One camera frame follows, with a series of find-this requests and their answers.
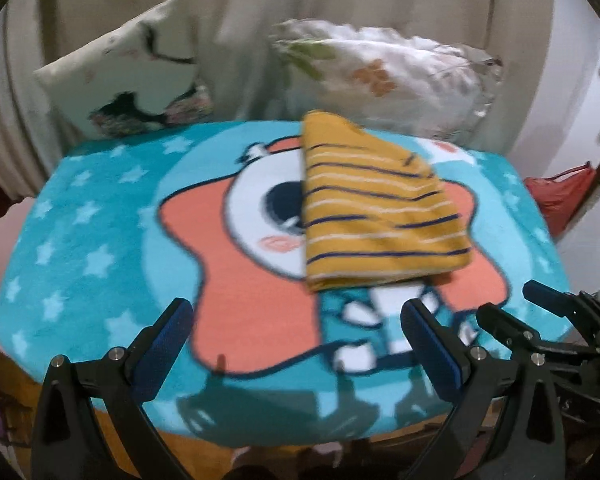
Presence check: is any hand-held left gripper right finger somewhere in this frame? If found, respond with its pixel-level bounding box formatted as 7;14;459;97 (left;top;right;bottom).
400;298;566;480

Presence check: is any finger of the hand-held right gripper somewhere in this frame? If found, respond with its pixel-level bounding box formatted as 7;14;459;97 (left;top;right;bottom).
523;280;600;327
476;302;547;361

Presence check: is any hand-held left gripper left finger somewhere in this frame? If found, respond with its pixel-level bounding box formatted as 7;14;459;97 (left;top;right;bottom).
30;297;196;480

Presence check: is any yellow striped sweater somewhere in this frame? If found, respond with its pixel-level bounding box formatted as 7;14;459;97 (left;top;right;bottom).
300;109;474;292

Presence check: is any red bag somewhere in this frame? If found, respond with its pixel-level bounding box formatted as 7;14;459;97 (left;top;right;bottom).
524;161;597;238

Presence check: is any teal star cartoon blanket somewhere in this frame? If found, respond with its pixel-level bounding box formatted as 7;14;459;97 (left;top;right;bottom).
0;120;578;447

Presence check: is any dark wooden pole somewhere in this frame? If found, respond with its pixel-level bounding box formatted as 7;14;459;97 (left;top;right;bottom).
567;115;600;226

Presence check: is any pale pink cloth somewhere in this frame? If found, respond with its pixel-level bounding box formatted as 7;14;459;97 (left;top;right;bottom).
0;199;38;286

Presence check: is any beige pleated curtain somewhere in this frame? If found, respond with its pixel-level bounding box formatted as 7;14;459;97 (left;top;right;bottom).
0;5;61;198

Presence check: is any white pillow with black figure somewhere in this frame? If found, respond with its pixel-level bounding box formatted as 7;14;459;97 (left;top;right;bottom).
32;0;217;141

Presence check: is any white leaf print pillow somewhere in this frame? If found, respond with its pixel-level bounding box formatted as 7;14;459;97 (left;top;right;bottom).
267;19;504;142

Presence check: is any beige sofa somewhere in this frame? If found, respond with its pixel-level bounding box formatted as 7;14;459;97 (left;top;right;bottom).
37;0;556;161

